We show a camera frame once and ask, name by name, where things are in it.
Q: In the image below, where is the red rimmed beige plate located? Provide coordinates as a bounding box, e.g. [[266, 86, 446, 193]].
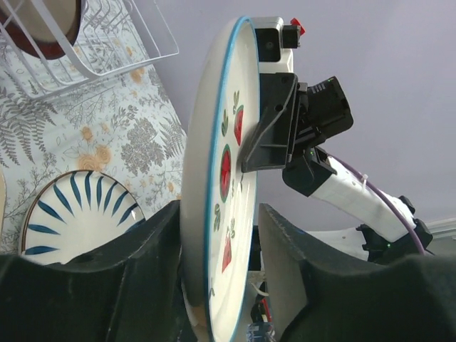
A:
[[1, 1, 86, 60]]

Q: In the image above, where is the watermelon pattern plate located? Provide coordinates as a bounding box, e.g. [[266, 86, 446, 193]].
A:
[[180, 16, 259, 341]]

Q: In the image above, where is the floral table mat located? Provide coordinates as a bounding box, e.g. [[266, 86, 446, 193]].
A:
[[0, 0, 188, 256]]

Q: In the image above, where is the white wire dish rack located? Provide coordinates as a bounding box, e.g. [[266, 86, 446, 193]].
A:
[[1, 1, 179, 99]]

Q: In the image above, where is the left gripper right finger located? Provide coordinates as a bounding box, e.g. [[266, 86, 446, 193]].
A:
[[259, 204, 455, 341]]

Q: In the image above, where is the blue striped plate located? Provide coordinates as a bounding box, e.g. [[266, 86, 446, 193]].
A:
[[19, 170, 145, 264]]

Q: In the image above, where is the woven bamboo tray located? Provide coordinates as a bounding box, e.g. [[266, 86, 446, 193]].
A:
[[0, 170, 6, 231]]

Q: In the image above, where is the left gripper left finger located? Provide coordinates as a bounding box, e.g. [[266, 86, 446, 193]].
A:
[[1, 200, 180, 341]]

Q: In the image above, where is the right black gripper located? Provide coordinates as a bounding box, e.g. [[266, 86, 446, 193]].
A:
[[240, 73, 353, 173]]

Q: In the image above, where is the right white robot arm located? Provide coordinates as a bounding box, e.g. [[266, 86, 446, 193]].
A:
[[240, 73, 432, 264]]

